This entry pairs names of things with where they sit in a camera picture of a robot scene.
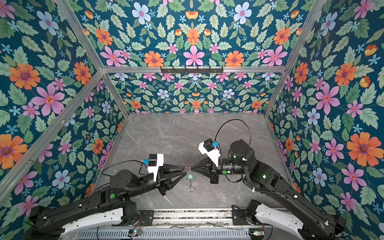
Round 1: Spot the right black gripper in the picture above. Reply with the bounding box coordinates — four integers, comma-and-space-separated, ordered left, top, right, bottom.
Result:
191, 157, 249, 185

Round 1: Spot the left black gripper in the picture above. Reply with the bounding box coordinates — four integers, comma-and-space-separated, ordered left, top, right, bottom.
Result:
126, 161, 188, 199

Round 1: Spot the keyring with coloured keys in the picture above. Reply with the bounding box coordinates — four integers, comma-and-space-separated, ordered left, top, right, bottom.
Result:
188, 165, 195, 193

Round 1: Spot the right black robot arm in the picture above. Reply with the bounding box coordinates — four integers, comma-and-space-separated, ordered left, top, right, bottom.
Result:
191, 139, 347, 240

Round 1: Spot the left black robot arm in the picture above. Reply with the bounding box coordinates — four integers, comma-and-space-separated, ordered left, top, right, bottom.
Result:
23, 164, 187, 240

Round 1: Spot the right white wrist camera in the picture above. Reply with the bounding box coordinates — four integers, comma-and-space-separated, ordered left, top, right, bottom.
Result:
198, 139, 221, 167

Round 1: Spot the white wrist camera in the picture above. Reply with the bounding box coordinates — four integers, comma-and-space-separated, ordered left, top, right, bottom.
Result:
198, 139, 221, 167
147, 154, 164, 182

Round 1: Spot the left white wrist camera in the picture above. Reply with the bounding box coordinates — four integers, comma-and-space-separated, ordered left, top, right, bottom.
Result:
147, 154, 164, 182

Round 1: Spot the left camera cable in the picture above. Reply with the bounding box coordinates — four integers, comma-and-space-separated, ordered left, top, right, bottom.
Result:
101, 159, 149, 178

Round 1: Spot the camera cable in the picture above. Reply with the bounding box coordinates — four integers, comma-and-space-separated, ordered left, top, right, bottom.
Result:
214, 118, 252, 148
101, 159, 149, 178

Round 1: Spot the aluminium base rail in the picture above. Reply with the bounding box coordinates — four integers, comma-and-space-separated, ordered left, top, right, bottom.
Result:
70, 207, 316, 229

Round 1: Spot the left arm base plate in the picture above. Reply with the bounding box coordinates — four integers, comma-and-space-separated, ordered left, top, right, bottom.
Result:
120, 210, 155, 227

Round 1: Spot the right camera cable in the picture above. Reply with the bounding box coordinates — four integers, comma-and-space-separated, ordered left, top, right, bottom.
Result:
214, 118, 252, 148

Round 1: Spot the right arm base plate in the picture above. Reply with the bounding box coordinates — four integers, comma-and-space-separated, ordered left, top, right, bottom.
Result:
231, 200, 262, 226

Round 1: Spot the black hook rail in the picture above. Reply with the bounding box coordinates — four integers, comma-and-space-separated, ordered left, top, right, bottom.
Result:
160, 67, 224, 74

